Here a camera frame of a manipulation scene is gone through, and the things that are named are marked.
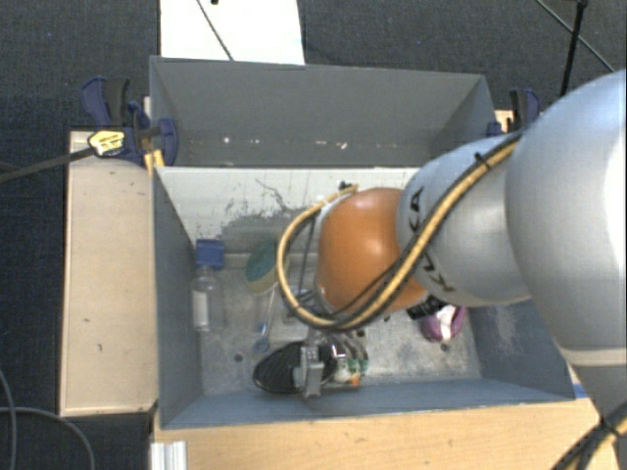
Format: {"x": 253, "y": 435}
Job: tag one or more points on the purple and white round thing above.
{"x": 431, "y": 332}

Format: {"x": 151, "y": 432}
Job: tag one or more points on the grey metal bin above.
{"x": 313, "y": 115}

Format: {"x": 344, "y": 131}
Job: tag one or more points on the green and yellow sponge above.
{"x": 260, "y": 265}

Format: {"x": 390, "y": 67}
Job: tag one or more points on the pale wood flat board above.
{"x": 108, "y": 287}

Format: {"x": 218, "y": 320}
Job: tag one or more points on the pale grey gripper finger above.
{"x": 314, "y": 382}
{"x": 300, "y": 376}

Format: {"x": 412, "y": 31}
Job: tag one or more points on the clear stemmed glass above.
{"x": 263, "y": 321}

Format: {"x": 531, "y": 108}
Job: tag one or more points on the clear plastic bottle blue cap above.
{"x": 206, "y": 292}

